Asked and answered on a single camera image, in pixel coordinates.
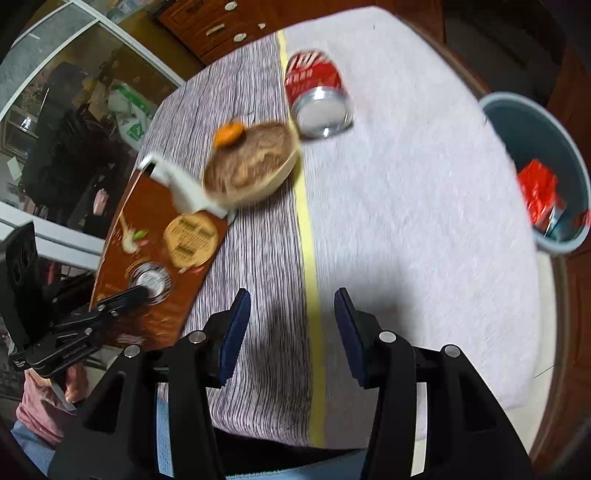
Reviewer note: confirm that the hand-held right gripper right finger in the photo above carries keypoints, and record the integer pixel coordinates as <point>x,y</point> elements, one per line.
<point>346,332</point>

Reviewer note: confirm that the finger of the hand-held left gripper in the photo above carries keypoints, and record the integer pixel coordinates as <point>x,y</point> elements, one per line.
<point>124,300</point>
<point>69,293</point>

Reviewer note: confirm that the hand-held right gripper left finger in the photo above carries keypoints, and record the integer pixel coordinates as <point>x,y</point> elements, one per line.
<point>235,332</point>

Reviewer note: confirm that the brown carton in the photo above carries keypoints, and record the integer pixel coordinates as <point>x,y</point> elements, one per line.
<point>152,249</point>

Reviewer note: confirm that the red foil packet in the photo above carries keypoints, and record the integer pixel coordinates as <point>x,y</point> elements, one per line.
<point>538,191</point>

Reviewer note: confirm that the green and silver snack packet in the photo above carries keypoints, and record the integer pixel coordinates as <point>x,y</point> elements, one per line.
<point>558,224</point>

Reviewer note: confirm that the grey trash bin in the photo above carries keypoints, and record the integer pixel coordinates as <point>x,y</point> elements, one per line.
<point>521,120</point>

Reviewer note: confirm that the person's left forearm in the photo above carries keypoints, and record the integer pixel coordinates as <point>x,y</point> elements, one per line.
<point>39,415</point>

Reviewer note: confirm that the person's left hand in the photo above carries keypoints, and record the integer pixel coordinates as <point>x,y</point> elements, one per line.
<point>76,383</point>

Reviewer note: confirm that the grey printed tablecloth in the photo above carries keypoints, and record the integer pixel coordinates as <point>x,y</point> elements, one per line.
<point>415,230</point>

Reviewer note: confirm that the white crumpled tissue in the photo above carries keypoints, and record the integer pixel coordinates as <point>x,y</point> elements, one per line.
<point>184,189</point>

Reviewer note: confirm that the person's blue jeans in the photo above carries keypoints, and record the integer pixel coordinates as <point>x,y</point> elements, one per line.
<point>168,443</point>

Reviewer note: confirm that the beige bowl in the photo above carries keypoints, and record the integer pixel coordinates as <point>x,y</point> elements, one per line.
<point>249,161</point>

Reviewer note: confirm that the white and green sack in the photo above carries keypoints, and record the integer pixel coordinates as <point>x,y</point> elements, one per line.
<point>131,115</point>

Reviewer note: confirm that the orange peel piece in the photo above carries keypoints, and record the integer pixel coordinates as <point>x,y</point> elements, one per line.
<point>229,134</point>

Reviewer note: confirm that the white framed glass door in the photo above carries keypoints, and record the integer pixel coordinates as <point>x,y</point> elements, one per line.
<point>46,55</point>

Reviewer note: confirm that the red drink can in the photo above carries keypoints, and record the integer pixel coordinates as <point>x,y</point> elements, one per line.
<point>314,87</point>

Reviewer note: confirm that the brown wooden drawer cabinet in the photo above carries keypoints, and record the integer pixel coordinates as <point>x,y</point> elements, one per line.
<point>212,23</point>

